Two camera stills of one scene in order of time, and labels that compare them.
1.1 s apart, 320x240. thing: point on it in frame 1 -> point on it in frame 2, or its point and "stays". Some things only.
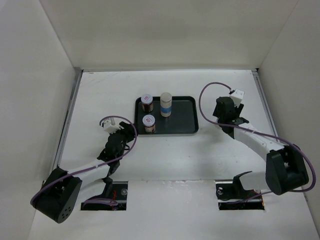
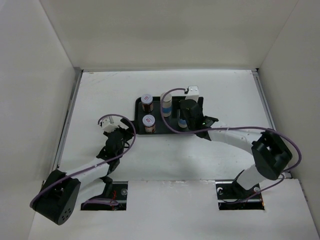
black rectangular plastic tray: x=184 y=118 stays
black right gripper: x=238 y=109 -> x=200 y=101
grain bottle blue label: x=166 y=104 stays
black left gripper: x=128 y=130 stays
